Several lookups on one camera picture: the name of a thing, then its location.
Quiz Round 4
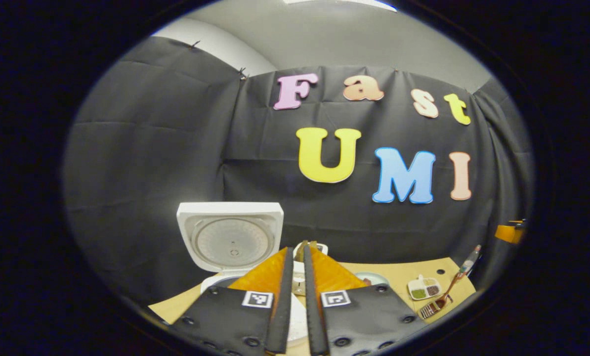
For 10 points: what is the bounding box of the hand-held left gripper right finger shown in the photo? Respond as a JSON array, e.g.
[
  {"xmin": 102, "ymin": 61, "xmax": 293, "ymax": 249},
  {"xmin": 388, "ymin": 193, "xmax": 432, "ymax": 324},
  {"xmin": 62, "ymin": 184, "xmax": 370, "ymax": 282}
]
[{"xmin": 302, "ymin": 242, "xmax": 426, "ymax": 356}]

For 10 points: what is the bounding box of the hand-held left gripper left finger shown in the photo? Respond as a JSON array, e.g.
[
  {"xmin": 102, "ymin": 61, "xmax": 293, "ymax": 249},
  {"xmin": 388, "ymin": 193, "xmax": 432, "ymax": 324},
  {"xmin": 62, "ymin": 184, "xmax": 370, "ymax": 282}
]
[{"xmin": 169, "ymin": 246, "xmax": 295, "ymax": 356}]

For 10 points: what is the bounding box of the brown wooden spoon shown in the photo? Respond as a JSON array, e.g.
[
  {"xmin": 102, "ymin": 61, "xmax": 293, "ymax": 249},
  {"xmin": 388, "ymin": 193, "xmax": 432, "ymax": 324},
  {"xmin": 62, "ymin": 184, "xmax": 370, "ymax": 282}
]
[{"xmin": 436, "ymin": 272, "xmax": 466, "ymax": 310}]

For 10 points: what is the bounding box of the white rice cooker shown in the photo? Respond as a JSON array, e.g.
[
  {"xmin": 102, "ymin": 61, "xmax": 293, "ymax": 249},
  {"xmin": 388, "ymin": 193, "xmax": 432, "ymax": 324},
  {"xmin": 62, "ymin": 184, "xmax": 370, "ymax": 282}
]
[{"xmin": 176, "ymin": 202, "xmax": 309, "ymax": 348}]

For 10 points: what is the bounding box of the white divided rice dish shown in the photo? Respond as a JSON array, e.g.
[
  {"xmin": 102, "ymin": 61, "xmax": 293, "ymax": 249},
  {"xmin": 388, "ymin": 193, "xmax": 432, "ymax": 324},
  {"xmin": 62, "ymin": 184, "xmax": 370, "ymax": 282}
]
[{"xmin": 407, "ymin": 274, "xmax": 443, "ymax": 301}]

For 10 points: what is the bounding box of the clear chopstick holder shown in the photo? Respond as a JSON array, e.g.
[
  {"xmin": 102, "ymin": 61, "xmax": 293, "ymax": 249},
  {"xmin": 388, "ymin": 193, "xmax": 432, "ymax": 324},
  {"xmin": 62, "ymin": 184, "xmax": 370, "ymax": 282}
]
[{"xmin": 418, "ymin": 294, "xmax": 454, "ymax": 320}]

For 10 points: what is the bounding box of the white toaster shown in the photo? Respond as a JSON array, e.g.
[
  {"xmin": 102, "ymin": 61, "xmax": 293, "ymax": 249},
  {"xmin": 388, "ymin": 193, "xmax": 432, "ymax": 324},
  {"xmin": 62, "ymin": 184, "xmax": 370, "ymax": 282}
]
[{"xmin": 292, "ymin": 241, "xmax": 329, "ymax": 297}]

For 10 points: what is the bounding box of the small clear bottle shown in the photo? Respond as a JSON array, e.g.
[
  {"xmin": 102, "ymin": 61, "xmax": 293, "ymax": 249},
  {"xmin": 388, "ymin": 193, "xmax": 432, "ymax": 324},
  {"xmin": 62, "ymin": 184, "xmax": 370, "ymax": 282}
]
[{"xmin": 459, "ymin": 244, "xmax": 482, "ymax": 276}]

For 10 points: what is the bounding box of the light green plate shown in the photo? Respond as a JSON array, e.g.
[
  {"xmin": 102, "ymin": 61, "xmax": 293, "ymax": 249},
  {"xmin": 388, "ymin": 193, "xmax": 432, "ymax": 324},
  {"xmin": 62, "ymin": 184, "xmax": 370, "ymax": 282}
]
[{"xmin": 354, "ymin": 272, "xmax": 389, "ymax": 286}]

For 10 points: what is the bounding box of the black backdrop cloth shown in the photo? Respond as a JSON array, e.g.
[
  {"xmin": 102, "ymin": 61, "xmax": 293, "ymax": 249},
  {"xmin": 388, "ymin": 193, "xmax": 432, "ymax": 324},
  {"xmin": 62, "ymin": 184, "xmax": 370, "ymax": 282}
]
[{"xmin": 62, "ymin": 36, "xmax": 535, "ymax": 305}]

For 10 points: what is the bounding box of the large ceiling light panel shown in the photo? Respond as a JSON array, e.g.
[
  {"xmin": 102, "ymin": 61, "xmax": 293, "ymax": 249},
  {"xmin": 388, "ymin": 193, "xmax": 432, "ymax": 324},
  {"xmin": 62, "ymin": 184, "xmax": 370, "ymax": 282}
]
[{"xmin": 283, "ymin": 0, "xmax": 397, "ymax": 11}]

